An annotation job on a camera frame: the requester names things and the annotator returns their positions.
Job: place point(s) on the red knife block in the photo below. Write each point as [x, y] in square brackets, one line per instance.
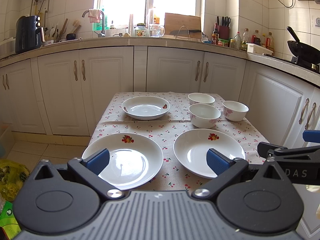
[223, 26]

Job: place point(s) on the floral bowl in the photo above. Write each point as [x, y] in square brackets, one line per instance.
[200, 98]
[234, 111]
[203, 115]

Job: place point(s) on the white plastic tray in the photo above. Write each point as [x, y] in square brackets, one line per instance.
[256, 49]

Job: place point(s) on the black wok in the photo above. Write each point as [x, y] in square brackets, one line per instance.
[303, 51]

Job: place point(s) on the dark soy sauce bottle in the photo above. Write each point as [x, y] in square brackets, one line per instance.
[215, 35]

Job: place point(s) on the black air fryer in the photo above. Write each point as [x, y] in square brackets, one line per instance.
[29, 34]

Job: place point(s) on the clear oil bottle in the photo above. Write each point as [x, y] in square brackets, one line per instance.
[237, 41]

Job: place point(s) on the wooden cutting board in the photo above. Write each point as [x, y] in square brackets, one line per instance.
[182, 25]

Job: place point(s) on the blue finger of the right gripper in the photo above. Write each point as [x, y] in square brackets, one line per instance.
[311, 136]
[264, 147]

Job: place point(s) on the pink dish cloth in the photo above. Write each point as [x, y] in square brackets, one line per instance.
[94, 15]

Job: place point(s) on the chrome kitchen faucet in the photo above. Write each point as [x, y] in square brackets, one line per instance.
[102, 17]

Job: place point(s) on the cherry print tablecloth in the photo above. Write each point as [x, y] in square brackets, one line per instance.
[164, 131]

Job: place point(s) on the green snack package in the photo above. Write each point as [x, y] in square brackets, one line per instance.
[9, 225]

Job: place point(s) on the fruit plate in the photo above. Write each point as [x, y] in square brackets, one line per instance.
[191, 147]
[145, 107]
[134, 159]

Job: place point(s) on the yellow plastic bag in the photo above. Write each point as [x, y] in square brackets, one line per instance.
[13, 176]

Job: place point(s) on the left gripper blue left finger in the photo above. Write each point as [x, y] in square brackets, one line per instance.
[97, 161]

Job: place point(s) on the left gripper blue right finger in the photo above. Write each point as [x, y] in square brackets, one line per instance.
[218, 162]

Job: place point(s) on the white lower cabinets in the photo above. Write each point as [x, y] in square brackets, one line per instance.
[54, 101]

